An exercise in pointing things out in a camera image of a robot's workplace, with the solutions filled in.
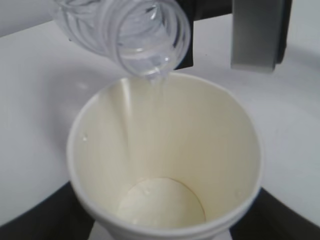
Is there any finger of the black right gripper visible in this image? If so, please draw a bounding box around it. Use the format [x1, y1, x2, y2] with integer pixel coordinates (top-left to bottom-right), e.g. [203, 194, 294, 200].
[175, 0, 232, 70]

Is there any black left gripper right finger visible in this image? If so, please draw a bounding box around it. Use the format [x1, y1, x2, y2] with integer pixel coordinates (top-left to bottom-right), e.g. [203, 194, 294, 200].
[230, 188, 320, 240]

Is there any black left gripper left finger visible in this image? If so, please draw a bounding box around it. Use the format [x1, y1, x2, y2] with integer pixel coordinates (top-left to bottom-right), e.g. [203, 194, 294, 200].
[0, 182, 95, 240]

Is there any clear green-label water bottle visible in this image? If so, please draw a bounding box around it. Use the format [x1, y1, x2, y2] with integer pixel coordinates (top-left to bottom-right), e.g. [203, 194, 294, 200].
[50, 0, 191, 80]

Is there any white paper cup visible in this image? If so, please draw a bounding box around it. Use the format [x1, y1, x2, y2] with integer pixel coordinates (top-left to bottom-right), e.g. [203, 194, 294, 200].
[66, 73, 264, 240]

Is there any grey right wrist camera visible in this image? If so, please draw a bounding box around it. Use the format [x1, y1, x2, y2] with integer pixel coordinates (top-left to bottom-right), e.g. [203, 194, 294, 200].
[231, 0, 292, 73]

